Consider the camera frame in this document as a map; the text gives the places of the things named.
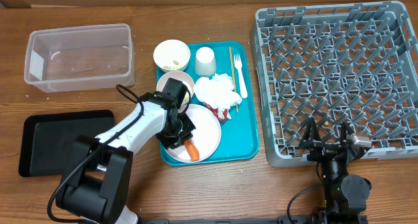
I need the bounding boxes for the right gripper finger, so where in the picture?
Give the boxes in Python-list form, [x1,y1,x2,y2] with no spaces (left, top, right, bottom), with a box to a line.
[299,117,321,148]
[340,121,355,145]

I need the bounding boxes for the orange carrot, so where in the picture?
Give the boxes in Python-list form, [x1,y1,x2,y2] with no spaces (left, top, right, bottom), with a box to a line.
[184,140,200,161]

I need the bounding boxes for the white bowl with peanuts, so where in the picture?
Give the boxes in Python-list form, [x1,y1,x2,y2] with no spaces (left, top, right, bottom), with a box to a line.
[156,71,195,106]

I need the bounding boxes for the white tissue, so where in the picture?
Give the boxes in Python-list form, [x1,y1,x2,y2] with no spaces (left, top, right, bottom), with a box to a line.
[193,73,242,110]

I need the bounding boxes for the white bowl with rice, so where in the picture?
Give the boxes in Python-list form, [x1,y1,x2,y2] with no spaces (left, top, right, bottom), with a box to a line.
[153,39,191,72]

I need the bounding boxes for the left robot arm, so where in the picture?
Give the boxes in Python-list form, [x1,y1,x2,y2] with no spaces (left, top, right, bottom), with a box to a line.
[47,78,195,223]

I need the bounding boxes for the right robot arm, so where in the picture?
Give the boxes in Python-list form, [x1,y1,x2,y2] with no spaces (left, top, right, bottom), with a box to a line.
[295,117,372,223]

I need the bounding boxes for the grey dishwasher rack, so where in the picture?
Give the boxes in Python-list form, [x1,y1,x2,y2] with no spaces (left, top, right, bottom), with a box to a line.
[250,1,417,167]

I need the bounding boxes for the white round plate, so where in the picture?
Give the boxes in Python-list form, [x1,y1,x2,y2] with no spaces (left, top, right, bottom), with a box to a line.
[162,104,221,163]

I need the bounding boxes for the red snack wrapper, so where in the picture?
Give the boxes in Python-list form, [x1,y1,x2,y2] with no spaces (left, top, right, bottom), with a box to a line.
[204,103,232,122]

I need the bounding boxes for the white paper cup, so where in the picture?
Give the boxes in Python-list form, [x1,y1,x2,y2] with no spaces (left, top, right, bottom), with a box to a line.
[195,46,216,77]

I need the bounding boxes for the teal serving tray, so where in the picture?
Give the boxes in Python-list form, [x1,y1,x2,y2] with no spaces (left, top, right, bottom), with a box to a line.
[156,41,259,166]

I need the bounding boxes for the white plastic fork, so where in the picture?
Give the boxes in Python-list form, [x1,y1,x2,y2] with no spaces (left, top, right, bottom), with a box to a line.
[233,54,248,99]

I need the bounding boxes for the wooden chopstick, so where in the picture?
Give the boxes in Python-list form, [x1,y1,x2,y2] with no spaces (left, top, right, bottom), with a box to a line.
[229,46,239,113]

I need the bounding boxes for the clear plastic storage bin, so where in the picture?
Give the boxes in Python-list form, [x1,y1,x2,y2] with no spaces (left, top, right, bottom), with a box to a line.
[24,24,135,93]

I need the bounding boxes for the black plastic tray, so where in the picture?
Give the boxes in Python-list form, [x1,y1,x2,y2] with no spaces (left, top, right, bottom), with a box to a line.
[18,110,115,177]

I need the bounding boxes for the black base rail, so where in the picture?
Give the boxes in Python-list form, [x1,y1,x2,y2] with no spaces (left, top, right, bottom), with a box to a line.
[133,215,321,224]

